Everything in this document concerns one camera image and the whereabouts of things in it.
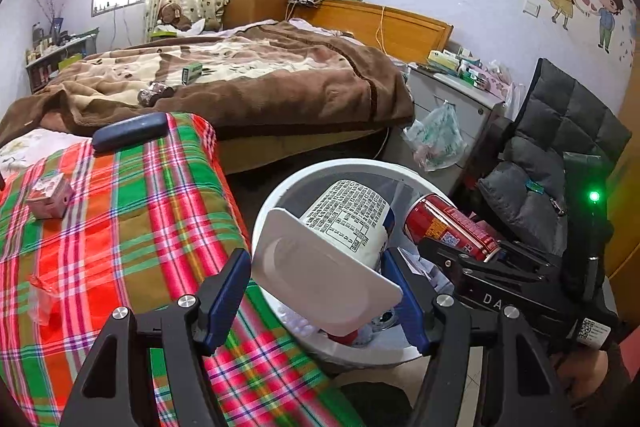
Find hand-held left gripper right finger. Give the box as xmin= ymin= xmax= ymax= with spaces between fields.
xmin=382 ymin=247 xmax=576 ymax=427

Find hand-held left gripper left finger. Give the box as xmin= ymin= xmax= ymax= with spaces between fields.
xmin=60 ymin=248 xmax=252 ymax=427

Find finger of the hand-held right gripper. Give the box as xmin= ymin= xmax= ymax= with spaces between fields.
xmin=417 ymin=237 xmax=481 ymax=288
xmin=496 ymin=238 xmax=553 ymax=269

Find red cartoon drink can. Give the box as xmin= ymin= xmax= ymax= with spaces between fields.
xmin=402 ymin=194 xmax=502 ymax=263

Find white yogurt cup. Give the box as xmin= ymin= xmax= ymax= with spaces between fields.
xmin=248 ymin=179 xmax=405 ymax=338

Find white trash bin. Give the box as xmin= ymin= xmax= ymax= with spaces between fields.
xmin=251 ymin=158 xmax=466 ymax=370

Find person's right forearm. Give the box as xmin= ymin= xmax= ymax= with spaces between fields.
xmin=575 ymin=337 xmax=639 ymax=427

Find person's right hand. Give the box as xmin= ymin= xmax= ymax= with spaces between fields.
xmin=552 ymin=347 xmax=613 ymax=408

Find plaid tablecloth table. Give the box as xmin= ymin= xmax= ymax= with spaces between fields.
xmin=0 ymin=112 xmax=371 ymax=427

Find clear plastic bag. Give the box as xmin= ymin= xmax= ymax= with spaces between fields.
xmin=402 ymin=101 xmax=468 ymax=172

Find grey padded chair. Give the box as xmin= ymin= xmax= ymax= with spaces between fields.
xmin=477 ymin=57 xmax=633 ymax=258

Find white nightstand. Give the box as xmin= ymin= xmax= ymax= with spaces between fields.
xmin=407 ymin=62 xmax=506 ymax=188

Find pink floral box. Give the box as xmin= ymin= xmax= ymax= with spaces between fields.
xmin=480 ymin=62 xmax=516 ymax=100

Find clear plastic wrapper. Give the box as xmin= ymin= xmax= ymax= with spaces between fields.
xmin=27 ymin=274 xmax=57 ymax=327

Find stack of medicine boxes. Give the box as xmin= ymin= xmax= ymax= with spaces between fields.
xmin=427 ymin=48 xmax=488 ymax=90

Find dark blue glasses case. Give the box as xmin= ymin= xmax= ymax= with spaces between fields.
xmin=92 ymin=114 xmax=168 ymax=154

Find small pink carton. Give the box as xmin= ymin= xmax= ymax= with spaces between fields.
xmin=25 ymin=172 xmax=74 ymax=220

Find bed with brown blanket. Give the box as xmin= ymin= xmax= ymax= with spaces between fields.
xmin=0 ymin=19 xmax=416 ymax=148

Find dark crumpled foil wrapper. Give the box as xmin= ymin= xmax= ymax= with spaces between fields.
xmin=137 ymin=83 xmax=176 ymax=106

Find wooden headboard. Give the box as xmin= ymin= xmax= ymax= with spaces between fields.
xmin=290 ymin=0 xmax=455 ymax=64

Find white floral sheet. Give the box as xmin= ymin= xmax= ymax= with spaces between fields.
xmin=0 ymin=129 xmax=68 ymax=180

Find brown teddy bear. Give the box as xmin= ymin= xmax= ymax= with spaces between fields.
xmin=156 ymin=2 xmax=194 ymax=32

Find cluttered white shelf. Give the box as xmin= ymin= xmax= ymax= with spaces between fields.
xmin=25 ymin=32 xmax=98 ymax=95

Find dried branches in vase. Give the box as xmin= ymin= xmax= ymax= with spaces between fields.
xmin=32 ymin=0 xmax=78 ymax=25

